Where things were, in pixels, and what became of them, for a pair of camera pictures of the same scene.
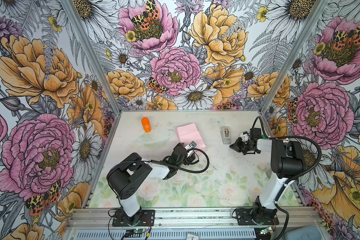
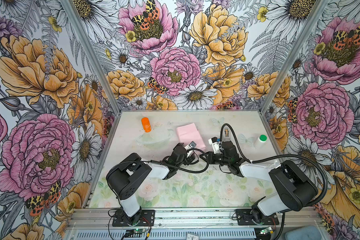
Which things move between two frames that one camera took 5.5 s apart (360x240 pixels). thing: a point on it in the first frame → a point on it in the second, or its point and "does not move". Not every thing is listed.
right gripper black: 236,146 → 211,154
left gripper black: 189,159 does not move
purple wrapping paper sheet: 189,133 does not move
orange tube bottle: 146,124 does not move
